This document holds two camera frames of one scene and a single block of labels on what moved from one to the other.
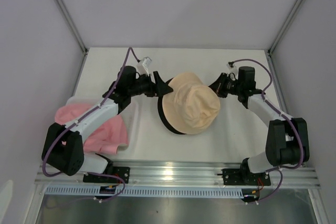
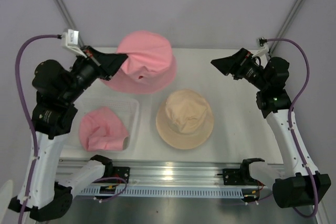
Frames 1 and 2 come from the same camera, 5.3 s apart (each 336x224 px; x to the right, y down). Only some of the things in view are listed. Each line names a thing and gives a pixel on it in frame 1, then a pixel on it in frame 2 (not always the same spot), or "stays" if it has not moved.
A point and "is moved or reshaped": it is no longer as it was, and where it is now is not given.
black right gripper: x=218 y=84 → x=231 y=64
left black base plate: x=123 y=172 stays
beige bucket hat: x=192 y=106 is moved or reshaped
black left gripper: x=159 y=88 → x=109 y=63
